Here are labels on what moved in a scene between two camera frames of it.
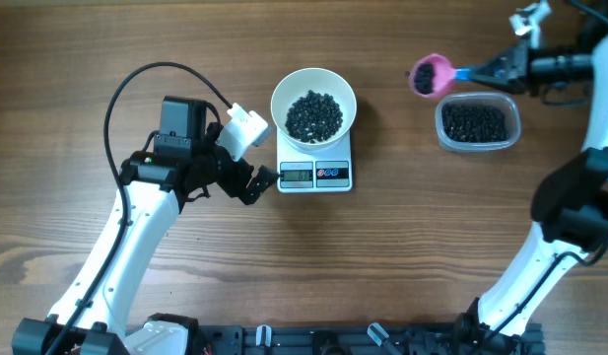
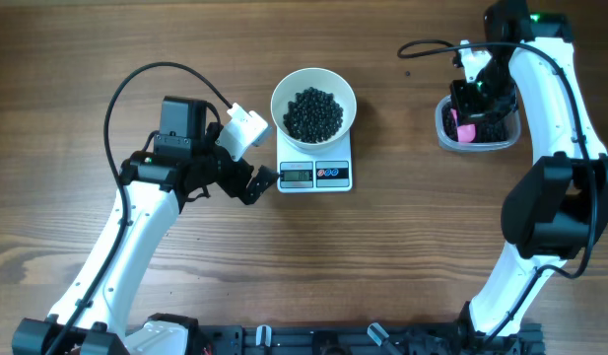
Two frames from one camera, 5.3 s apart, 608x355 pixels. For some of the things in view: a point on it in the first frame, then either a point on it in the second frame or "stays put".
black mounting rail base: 254,339 stays put
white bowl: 313,108 stays put
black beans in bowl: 314,117 stays put
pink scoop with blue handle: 433,75 -> 465,132
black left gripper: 234,187 stays put
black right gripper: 519,63 -> 467,108
